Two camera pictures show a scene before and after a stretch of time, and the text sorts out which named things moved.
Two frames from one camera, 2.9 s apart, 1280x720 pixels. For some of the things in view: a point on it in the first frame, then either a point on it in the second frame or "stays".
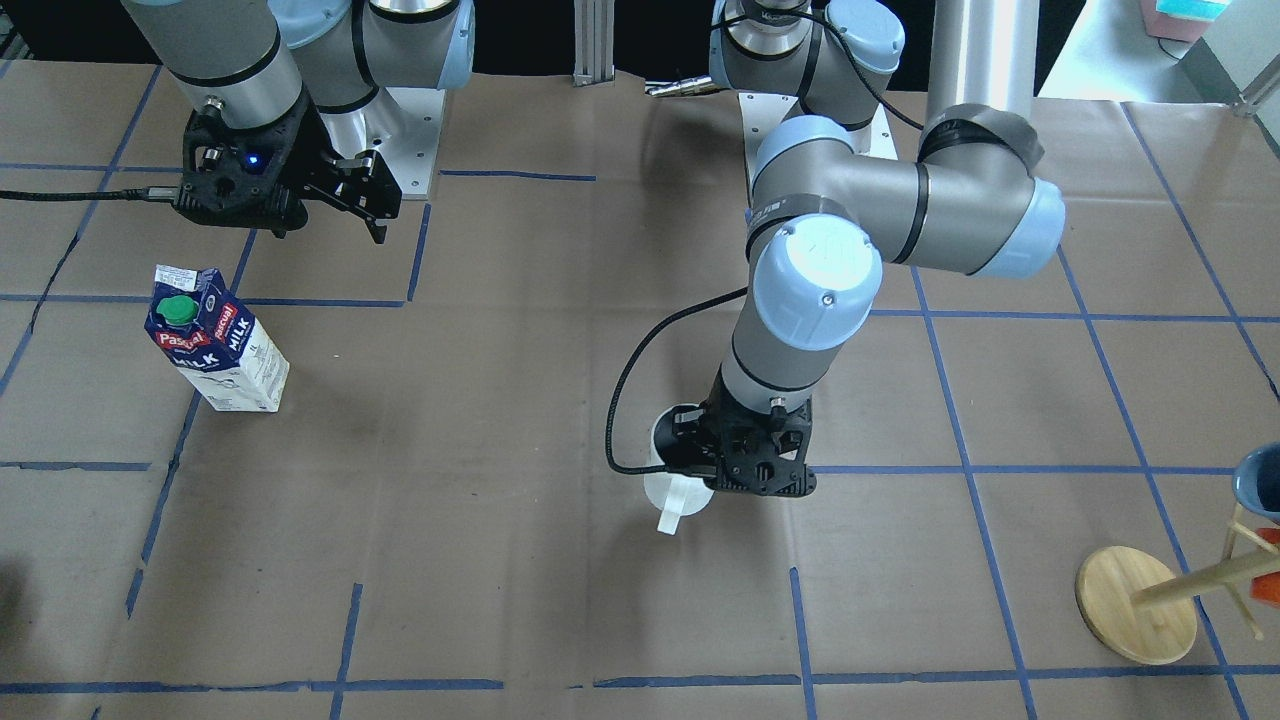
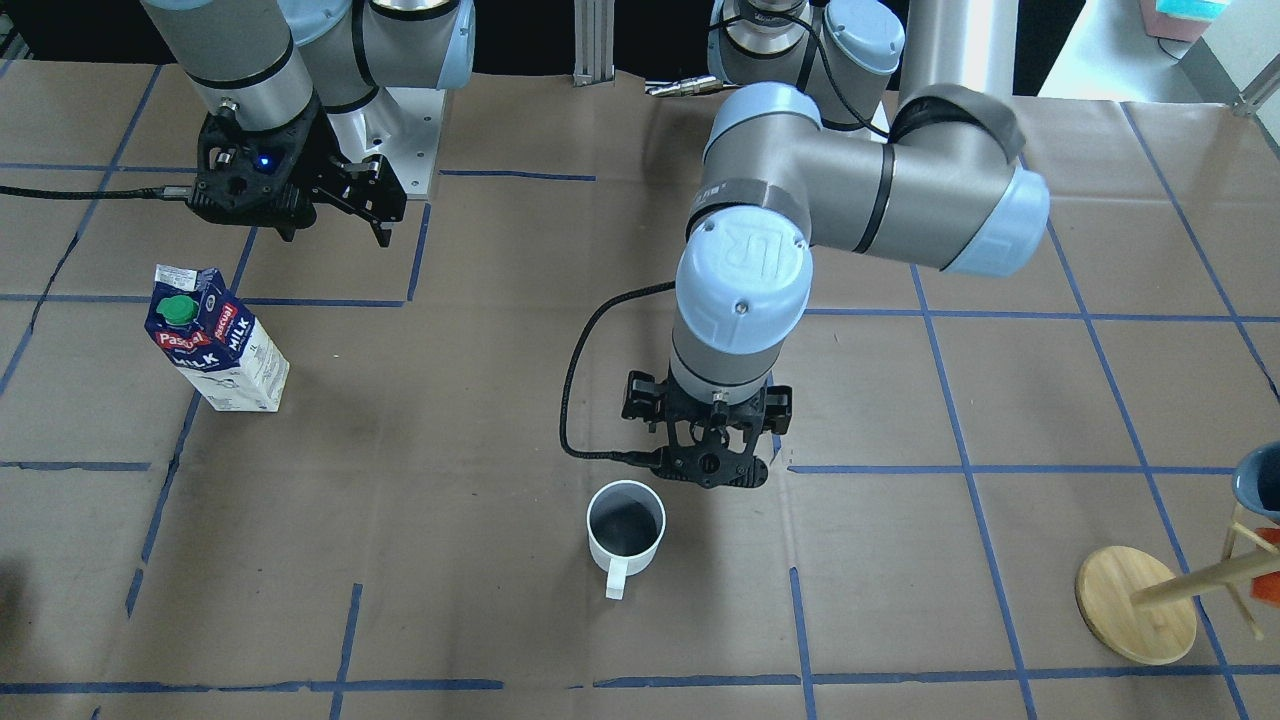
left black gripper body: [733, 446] to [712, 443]
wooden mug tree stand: [1141, 609] stays
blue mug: [1256, 480] stays
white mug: [677, 495] to [625, 522]
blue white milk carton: [217, 344] stays
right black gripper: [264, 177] stays
